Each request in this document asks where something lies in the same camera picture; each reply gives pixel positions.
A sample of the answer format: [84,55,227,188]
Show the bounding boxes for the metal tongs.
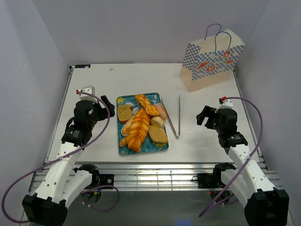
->
[160,95,181,139]

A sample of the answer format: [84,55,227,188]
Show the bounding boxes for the orange twisted bread stick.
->
[135,94,159,116]

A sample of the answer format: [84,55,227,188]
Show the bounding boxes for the pink sugared doughnut bread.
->
[154,104,167,120]

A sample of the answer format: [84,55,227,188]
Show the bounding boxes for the small round pale bun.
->
[150,116,165,128]

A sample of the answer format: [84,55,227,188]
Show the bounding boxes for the square brown sandwich bread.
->
[148,125,168,144]

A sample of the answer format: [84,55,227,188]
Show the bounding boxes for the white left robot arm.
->
[22,91,115,226]

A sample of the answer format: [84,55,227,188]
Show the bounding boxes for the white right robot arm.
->
[196,106,289,226]

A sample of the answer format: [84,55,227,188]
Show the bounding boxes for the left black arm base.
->
[79,164,115,189]

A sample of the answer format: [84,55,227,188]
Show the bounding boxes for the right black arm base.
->
[192,173,225,188]

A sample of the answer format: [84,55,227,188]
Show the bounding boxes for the brown bread slice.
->
[117,105,133,124]

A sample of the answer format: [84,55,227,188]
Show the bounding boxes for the large braided orange bread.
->
[127,109,151,153]

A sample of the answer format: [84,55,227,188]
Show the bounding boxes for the checkered paper bag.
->
[180,29,245,92]

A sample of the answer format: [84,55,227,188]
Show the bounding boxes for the white-edged hot dog bun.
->
[121,114,135,137]

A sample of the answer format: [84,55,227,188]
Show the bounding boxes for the small orange croissant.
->
[119,137,127,147]

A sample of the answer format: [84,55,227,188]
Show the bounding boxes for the blue label sticker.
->
[74,65,91,68]

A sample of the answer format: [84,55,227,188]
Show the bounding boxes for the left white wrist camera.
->
[76,85,97,103]

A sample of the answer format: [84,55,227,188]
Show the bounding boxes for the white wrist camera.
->
[218,97,233,109]
[76,85,97,103]

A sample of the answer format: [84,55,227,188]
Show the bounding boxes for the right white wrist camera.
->
[218,97,233,109]

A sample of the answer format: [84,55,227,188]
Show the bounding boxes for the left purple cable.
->
[1,92,120,223]

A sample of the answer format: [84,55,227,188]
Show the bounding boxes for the purple cable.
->
[198,96,263,217]
[1,92,120,223]

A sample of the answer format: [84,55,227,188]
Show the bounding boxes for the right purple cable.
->
[198,96,263,217]

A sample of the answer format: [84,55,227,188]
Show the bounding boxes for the aluminium table frame rail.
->
[28,162,283,193]

